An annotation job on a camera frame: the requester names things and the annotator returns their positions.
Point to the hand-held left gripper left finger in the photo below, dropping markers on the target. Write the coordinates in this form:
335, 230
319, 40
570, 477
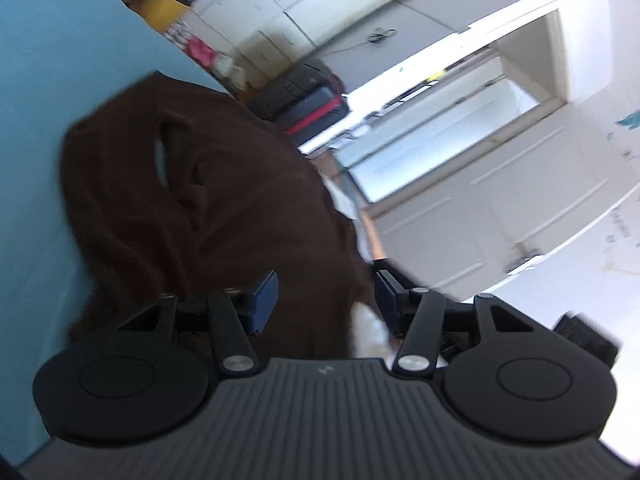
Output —
264, 305

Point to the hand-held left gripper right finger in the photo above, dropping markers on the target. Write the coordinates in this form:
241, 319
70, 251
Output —
387, 305

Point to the brown sweater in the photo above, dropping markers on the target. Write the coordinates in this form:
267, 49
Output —
240, 200

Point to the white door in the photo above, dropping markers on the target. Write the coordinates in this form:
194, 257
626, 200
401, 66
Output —
500, 195

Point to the beige slippers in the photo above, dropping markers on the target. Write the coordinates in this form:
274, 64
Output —
230, 70

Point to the pink slippers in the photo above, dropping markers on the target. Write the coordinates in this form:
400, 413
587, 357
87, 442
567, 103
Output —
200, 51

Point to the white shoes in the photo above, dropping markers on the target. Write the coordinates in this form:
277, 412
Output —
178, 32

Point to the yellow trash bin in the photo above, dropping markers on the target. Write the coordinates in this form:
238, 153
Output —
167, 5

